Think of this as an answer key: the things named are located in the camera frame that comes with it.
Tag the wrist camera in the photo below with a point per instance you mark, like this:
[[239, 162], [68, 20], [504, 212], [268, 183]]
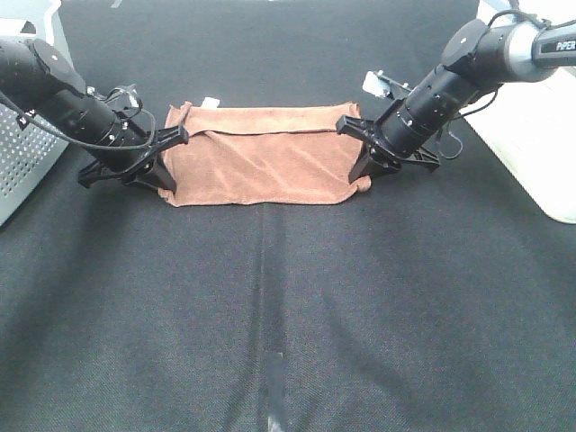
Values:
[[376, 83], [123, 100]]

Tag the grey perforated plastic basket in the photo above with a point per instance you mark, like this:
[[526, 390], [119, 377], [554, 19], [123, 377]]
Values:
[[27, 155]]

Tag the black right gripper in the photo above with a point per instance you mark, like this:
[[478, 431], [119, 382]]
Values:
[[396, 138]]

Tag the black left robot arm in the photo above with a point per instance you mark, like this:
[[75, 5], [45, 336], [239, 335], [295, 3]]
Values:
[[37, 80]]

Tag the brown microfiber towel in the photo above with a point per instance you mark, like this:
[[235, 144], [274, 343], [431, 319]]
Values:
[[262, 155]]

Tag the black fabric table cover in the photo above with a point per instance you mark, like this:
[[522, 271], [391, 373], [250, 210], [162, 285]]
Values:
[[439, 301]]

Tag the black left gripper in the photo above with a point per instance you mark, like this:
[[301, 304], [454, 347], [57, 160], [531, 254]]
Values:
[[129, 165]]

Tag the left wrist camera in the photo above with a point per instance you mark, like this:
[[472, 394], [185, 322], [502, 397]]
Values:
[[123, 100]]

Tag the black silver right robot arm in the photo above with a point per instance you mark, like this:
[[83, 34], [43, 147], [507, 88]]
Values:
[[477, 61]]

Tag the white woven-pattern plastic bin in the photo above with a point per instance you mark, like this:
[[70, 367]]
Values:
[[531, 129]]

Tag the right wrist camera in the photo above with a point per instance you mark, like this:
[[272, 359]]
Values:
[[376, 83]]

